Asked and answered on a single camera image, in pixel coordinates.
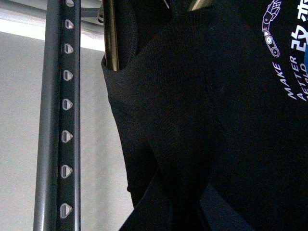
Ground perforated grey metal post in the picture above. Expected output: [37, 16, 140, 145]
[33, 0, 81, 231]

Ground black t-shirt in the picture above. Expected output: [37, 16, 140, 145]
[102, 0, 308, 231]

